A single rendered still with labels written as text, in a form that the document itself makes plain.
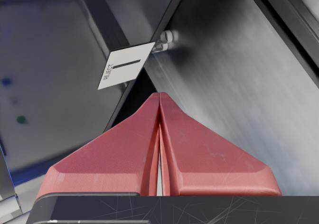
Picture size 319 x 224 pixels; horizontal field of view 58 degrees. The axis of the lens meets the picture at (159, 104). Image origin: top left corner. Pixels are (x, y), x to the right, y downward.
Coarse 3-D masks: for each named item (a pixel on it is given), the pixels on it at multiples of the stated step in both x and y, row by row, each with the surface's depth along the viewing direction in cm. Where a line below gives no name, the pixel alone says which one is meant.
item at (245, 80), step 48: (192, 0) 43; (240, 0) 36; (192, 48) 46; (240, 48) 38; (288, 48) 29; (192, 96) 50; (240, 96) 41; (288, 96) 35; (240, 144) 44; (288, 144) 37; (288, 192) 39
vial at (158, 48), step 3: (159, 45) 50; (162, 45) 51; (165, 45) 51; (153, 48) 50; (156, 48) 50; (159, 48) 50; (162, 48) 51; (165, 48) 51; (153, 51) 50; (156, 51) 50; (159, 51) 51
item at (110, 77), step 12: (132, 48) 34; (144, 48) 35; (108, 60) 33; (120, 60) 35; (132, 60) 36; (144, 60) 38; (108, 72) 36; (120, 72) 38; (132, 72) 39; (108, 84) 39
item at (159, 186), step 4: (160, 172) 84; (160, 176) 84; (160, 180) 83; (160, 184) 83; (160, 188) 82; (160, 192) 82; (28, 212) 69; (20, 216) 68; (24, 216) 68; (12, 220) 67; (16, 220) 67; (20, 220) 67; (24, 220) 67
